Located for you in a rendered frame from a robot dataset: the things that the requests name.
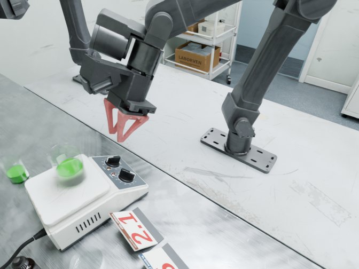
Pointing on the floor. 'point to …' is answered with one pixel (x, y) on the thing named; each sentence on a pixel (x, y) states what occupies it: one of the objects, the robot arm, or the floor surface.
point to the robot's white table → (188, 116)
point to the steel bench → (194, 262)
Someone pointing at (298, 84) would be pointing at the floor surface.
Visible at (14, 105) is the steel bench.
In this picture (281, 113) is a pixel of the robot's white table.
